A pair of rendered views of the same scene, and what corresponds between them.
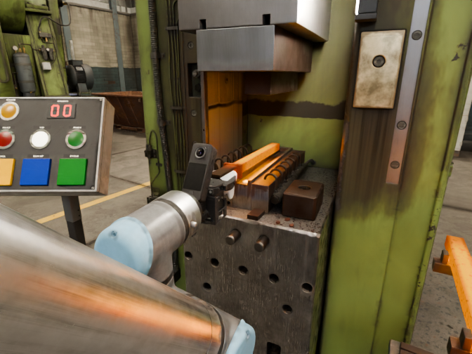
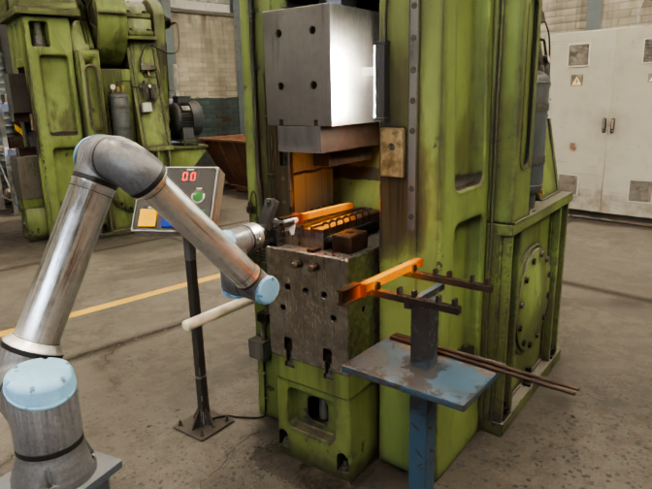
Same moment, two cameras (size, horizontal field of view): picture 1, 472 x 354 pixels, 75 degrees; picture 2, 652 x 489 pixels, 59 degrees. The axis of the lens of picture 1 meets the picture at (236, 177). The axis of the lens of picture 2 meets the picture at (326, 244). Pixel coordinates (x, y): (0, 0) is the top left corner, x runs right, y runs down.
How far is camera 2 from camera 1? 1.39 m
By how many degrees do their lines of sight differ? 12
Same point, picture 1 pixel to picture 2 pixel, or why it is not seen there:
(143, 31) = (248, 116)
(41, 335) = (203, 235)
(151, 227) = (236, 234)
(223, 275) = (293, 297)
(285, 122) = (370, 185)
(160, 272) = not seen: hidden behind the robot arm
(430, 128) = (428, 191)
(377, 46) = (389, 137)
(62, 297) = (208, 227)
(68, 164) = not seen: hidden behind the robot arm
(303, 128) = not seen: hidden behind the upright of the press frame
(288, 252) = (331, 274)
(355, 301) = (398, 328)
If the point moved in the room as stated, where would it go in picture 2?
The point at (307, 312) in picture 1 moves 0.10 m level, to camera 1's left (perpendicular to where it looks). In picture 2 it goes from (344, 318) to (317, 317)
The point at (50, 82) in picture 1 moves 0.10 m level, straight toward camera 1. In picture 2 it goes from (150, 128) to (150, 128)
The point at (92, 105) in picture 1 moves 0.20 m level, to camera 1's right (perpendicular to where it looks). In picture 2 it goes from (210, 172) to (257, 172)
